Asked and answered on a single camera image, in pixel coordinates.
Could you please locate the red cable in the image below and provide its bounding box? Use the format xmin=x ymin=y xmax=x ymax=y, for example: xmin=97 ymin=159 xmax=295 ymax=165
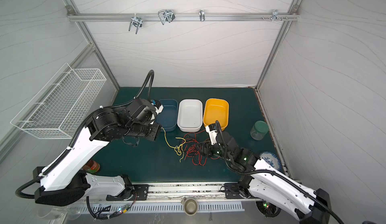
xmin=180 ymin=129 xmax=212 ymax=167

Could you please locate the yellow cable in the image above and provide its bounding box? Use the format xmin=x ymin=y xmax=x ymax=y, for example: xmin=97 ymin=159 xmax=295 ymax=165
xmin=161 ymin=127 xmax=187 ymax=163

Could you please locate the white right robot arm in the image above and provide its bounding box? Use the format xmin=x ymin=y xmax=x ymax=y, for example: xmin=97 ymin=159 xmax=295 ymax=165
xmin=201 ymin=138 xmax=332 ymax=224

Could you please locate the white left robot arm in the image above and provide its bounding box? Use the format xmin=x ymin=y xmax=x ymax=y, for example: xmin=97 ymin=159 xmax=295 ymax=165
xmin=15 ymin=98 xmax=163 ymax=207

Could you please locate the blue plastic bin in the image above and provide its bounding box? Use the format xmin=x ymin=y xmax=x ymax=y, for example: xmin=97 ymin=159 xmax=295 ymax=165
xmin=156 ymin=99 xmax=179 ymax=132

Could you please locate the green table mat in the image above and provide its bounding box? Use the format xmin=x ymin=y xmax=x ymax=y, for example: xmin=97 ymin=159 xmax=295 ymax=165
xmin=92 ymin=87 xmax=277 ymax=183

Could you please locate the white plastic bin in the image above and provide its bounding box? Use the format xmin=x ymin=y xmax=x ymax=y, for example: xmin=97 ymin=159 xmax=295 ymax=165
xmin=177 ymin=99 xmax=203 ymax=133

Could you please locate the yellow plastic bin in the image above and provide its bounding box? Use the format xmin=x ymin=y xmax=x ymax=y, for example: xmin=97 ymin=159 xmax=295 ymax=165
xmin=203 ymin=98 xmax=229 ymax=131

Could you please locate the green lid glass jar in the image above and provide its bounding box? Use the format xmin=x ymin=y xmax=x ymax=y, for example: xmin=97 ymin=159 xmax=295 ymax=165
xmin=250 ymin=121 xmax=269 ymax=141

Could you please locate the grey round cup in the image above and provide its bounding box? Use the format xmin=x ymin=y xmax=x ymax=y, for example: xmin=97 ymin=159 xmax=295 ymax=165
xmin=181 ymin=197 xmax=199 ymax=216

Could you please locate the blue patterned bowl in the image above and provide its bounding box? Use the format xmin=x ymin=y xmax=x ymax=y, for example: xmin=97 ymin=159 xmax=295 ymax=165
xmin=260 ymin=151 xmax=283 ymax=172

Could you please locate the clear plastic cup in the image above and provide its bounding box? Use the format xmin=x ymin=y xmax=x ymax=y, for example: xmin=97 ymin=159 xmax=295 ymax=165
xmin=37 ymin=205 xmax=81 ymax=221

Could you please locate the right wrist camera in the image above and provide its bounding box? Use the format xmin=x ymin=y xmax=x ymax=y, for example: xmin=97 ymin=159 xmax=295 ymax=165
xmin=205 ymin=124 xmax=218 ymax=145

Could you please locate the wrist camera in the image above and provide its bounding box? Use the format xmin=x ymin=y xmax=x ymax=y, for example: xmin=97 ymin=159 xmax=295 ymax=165
xmin=205 ymin=124 xmax=218 ymax=145
xmin=150 ymin=99 xmax=164 ymax=116

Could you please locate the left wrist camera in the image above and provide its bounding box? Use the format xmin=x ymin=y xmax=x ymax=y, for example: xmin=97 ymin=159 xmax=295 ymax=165
xmin=150 ymin=99 xmax=164 ymax=116

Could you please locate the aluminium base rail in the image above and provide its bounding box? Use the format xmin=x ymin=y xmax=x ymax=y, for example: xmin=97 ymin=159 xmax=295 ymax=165
xmin=71 ymin=178 xmax=242 ymax=204

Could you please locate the white wire basket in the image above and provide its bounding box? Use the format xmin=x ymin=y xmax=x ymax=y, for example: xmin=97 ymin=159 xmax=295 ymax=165
xmin=10 ymin=63 xmax=106 ymax=139

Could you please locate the aluminium top rail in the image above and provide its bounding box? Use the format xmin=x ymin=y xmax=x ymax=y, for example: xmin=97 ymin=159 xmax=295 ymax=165
xmin=67 ymin=10 xmax=300 ymax=23

